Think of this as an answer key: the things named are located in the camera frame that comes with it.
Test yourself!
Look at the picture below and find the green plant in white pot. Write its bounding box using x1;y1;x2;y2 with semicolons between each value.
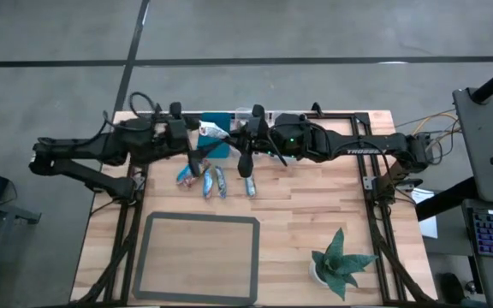
310;227;379;301

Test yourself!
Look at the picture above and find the grey bordered clear mat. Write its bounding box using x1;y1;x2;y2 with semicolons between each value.
132;210;261;307

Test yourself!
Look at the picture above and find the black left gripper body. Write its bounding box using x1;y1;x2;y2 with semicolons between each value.
162;118;193;155

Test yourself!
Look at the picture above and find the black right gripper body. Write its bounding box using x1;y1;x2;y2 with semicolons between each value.
249;119;279;157

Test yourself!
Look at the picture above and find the black computer mouse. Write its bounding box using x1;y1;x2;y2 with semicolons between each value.
437;271;466;305

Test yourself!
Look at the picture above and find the black table clamp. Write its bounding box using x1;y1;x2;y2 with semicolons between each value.
394;177;424;192

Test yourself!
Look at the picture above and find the white paper sheet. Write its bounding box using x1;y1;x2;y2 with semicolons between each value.
409;187;439;240

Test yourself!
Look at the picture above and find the black beam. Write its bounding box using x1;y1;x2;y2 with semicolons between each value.
415;175;479;222

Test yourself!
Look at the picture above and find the grey side table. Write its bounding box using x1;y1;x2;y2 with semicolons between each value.
452;87;493;204

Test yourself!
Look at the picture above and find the blue plastic bin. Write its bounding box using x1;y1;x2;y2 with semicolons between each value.
197;111;233;159

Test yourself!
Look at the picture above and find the blue white granola bar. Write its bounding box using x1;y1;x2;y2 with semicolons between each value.
215;165;229;199

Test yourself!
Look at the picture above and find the yellow cable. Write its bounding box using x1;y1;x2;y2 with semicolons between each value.
407;110;461;155

